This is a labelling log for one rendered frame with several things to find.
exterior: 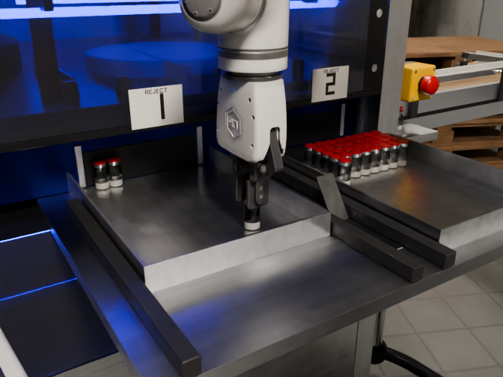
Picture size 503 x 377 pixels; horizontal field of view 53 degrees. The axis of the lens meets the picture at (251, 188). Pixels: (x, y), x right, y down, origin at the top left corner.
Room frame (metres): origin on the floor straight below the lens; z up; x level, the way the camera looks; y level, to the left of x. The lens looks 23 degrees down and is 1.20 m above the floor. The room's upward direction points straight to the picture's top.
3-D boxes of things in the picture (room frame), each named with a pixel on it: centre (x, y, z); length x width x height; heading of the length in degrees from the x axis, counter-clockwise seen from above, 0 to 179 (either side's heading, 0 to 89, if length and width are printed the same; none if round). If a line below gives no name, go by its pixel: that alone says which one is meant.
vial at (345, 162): (0.78, -0.15, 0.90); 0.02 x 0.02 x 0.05
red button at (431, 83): (1.06, -0.37, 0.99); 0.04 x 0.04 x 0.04; 32
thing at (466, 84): (1.37, -0.51, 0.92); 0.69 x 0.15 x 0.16; 122
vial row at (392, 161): (0.84, -0.21, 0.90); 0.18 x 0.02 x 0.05; 122
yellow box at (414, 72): (1.10, -0.34, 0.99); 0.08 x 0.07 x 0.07; 32
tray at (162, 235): (0.68, 0.10, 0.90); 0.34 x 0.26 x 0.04; 32
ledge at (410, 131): (1.14, -0.33, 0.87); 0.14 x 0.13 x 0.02; 32
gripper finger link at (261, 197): (0.61, -0.01, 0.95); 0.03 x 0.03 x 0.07; 33
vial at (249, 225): (0.63, 0.00, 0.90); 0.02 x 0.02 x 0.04
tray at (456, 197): (0.77, -0.25, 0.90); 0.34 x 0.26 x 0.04; 32
